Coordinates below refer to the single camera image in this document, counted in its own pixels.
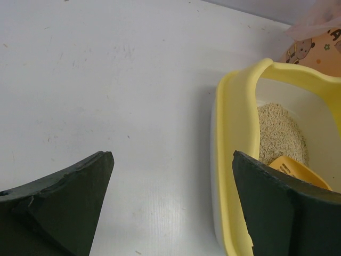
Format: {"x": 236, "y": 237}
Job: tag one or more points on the cat litter sand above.
{"x": 280, "y": 135}

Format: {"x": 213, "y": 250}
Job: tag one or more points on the yellow litter scoop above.
{"x": 298, "y": 170}

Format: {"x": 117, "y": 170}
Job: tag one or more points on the yellow litter box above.
{"x": 313, "y": 101}

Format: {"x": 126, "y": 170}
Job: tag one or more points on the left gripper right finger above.
{"x": 285, "y": 215}

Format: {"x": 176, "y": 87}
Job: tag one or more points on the orange lined trash bin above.
{"x": 316, "y": 39}

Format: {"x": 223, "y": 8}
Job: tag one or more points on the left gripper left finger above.
{"x": 59, "y": 213}

